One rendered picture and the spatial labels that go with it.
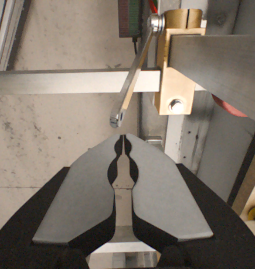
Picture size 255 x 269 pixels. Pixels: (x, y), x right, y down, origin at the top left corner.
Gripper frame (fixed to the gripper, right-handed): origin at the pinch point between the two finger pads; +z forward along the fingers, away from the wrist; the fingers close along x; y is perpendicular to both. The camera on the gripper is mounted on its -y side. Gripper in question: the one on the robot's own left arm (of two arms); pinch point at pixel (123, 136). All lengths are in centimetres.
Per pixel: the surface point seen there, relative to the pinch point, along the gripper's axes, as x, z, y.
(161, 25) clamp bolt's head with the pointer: 5.1, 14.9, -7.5
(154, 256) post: 6.9, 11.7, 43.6
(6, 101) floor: -79, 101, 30
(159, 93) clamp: 5.5, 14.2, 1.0
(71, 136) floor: -40, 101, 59
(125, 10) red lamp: 0.8, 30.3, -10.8
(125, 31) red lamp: 0.8, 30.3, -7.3
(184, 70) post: 6.2, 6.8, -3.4
